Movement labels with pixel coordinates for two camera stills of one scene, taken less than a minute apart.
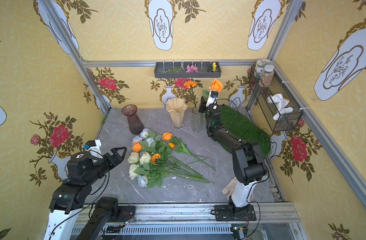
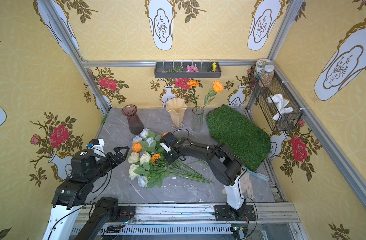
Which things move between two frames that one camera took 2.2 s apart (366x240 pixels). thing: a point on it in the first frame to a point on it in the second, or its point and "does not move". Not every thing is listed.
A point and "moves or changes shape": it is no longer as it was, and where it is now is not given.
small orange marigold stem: [155, 158] to [178, 169]
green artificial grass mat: [241, 127] does not move
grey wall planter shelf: [187, 70] does not move
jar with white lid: [267, 75] does not move
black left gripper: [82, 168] does not move
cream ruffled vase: [176, 106] does not move
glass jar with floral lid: [260, 66] does not move
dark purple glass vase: [135, 125] does not move
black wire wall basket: [275, 103] does not move
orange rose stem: [168, 136] moves or changes shape
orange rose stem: [137, 147] to [176, 168]
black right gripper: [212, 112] to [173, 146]
